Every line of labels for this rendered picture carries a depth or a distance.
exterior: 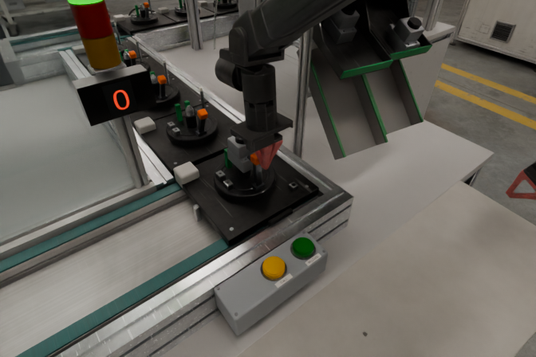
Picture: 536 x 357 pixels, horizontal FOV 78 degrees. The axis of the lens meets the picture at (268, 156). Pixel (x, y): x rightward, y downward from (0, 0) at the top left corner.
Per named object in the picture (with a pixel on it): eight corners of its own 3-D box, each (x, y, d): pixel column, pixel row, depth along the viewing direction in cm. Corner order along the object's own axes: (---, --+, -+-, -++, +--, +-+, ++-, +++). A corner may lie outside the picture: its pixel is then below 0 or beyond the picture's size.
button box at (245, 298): (325, 270, 66) (329, 251, 62) (237, 337, 56) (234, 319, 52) (301, 247, 70) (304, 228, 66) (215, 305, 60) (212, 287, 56)
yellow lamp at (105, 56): (126, 64, 56) (117, 35, 53) (95, 72, 54) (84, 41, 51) (116, 55, 59) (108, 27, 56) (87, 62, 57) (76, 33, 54)
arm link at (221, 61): (240, 29, 48) (285, 24, 52) (202, 17, 55) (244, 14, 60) (242, 107, 54) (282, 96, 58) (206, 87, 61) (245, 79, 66)
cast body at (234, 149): (260, 166, 72) (259, 139, 68) (243, 174, 70) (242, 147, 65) (238, 147, 77) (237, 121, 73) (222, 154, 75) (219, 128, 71)
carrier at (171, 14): (217, 17, 184) (215, -7, 176) (177, 25, 173) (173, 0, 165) (197, 8, 199) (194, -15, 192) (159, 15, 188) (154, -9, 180)
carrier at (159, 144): (254, 142, 92) (252, 101, 84) (172, 177, 80) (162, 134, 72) (210, 107, 107) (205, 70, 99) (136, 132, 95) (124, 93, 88)
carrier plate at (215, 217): (318, 194, 76) (319, 186, 74) (229, 247, 64) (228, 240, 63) (257, 144, 91) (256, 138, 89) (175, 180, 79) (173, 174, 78)
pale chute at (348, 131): (376, 145, 84) (388, 141, 80) (334, 160, 79) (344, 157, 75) (339, 43, 86) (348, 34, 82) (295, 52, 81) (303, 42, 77)
